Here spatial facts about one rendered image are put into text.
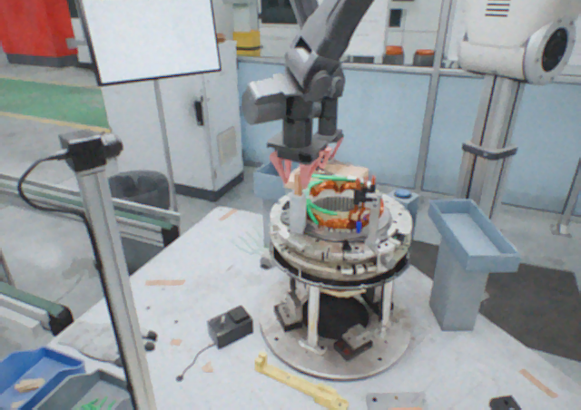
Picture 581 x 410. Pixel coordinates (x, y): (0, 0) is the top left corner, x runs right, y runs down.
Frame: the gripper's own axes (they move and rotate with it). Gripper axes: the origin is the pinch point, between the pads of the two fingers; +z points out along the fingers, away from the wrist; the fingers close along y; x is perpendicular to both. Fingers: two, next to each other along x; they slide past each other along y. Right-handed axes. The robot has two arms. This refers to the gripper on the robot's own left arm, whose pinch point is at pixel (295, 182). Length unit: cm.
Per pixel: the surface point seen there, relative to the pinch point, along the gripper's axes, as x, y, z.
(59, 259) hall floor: 45, -190, 138
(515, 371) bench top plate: 12, 51, 41
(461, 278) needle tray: 18.9, 34.8, 25.4
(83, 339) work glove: -28, -42, 42
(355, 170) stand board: 42.7, -1.2, 17.9
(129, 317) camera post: -36.1, -9.5, 8.3
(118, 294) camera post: -36.5, -9.9, 3.1
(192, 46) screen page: 72, -86, -2
